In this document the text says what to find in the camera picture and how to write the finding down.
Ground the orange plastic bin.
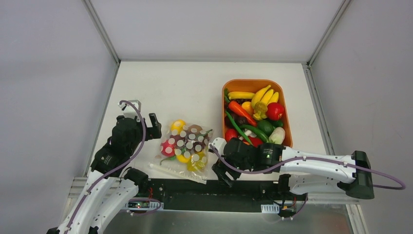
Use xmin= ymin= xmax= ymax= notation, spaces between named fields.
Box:
xmin=221 ymin=79 xmax=293 ymax=147

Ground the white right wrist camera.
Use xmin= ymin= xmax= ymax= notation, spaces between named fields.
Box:
xmin=208 ymin=137 xmax=226 ymax=156

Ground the yellow banana bunch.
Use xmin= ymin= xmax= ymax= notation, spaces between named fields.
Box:
xmin=251 ymin=85 xmax=280 ymax=120

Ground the orange chili pepper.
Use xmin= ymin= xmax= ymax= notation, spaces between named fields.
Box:
xmin=228 ymin=101 xmax=257 ymax=127

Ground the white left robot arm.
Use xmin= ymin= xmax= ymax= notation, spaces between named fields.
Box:
xmin=47 ymin=113 xmax=162 ymax=234

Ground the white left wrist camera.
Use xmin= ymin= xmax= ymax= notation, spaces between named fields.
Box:
xmin=118 ymin=99 xmax=141 ymax=122

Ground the green avocado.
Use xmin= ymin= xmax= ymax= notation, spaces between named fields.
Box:
xmin=257 ymin=119 xmax=275 ymax=137

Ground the white radish with leaves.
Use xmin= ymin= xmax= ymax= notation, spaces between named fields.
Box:
xmin=268 ymin=127 xmax=286 ymax=145

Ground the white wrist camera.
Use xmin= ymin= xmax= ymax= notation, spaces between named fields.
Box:
xmin=208 ymin=137 xmax=226 ymax=156
xmin=118 ymin=99 xmax=141 ymax=122

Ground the yellow bell pepper slice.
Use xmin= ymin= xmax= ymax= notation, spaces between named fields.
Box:
xmin=187 ymin=152 xmax=207 ymax=172

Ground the red chili pepper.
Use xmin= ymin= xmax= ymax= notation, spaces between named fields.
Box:
xmin=249 ymin=137 xmax=263 ymax=147

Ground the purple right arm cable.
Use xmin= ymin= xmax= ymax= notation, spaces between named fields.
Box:
xmin=209 ymin=144 xmax=407 ymax=191

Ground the red apple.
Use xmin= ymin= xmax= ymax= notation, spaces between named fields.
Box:
xmin=161 ymin=138 xmax=176 ymax=157

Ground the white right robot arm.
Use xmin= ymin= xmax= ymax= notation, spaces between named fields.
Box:
xmin=208 ymin=137 xmax=375 ymax=200

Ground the long green chili pepper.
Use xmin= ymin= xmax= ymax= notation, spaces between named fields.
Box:
xmin=160 ymin=129 xmax=213 ymax=163

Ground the dark grape bunch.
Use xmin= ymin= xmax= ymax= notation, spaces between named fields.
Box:
xmin=171 ymin=124 xmax=207 ymax=153

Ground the yellow chili pepper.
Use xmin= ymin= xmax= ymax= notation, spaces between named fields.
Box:
xmin=176 ymin=152 xmax=191 ymax=163

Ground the yellow lemon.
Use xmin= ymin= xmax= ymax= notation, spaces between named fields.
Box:
xmin=170 ymin=119 xmax=186 ymax=134

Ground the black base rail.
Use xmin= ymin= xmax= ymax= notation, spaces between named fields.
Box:
xmin=137 ymin=178 xmax=305 ymax=213

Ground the clear zip top bag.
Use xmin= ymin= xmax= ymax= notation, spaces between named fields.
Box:
xmin=149 ymin=119 xmax=214 ymax=184

